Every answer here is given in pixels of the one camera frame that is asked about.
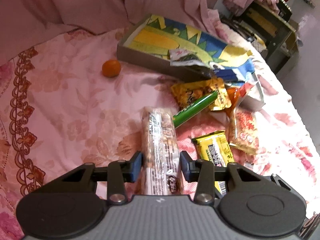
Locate clear peanut snack pack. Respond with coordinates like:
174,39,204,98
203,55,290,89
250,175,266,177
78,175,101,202
142,107,183,196

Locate orange tangerine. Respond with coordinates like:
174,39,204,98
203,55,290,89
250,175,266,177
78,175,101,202
101,60,121,78

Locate white green seaweed snack bag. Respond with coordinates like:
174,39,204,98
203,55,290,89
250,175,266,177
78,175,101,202
169,48,215,79

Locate yellow black snack bar pack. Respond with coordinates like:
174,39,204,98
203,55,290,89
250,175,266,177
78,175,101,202
191,130,235,196

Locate pale pink snack bag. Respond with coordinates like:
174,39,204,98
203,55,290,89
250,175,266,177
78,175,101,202
228,107,259,155

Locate green snack stick pack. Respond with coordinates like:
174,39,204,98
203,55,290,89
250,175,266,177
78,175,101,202
172,91,217,128

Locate pink floral bed sheet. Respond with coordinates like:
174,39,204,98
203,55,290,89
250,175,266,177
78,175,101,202
1,28,319,239

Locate orange red snack bag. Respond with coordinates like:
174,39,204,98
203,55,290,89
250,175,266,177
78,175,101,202
225,87,240,117

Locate yellow brown snack bag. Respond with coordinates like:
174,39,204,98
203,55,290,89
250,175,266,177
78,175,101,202
170,77,232,111

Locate dark wooden side table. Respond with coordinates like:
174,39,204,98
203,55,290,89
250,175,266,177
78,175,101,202
232,1,298,74

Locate grey box colourful corn lining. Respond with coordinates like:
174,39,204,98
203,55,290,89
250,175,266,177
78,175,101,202
116,14,266,112

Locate black box on table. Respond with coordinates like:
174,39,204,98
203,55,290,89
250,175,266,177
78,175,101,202
277,0,292,22

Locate pink curtain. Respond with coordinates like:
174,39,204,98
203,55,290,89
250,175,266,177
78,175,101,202
1,0,215,63

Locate black bag with handle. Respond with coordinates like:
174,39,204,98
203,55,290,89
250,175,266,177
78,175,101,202
220,17,259,42

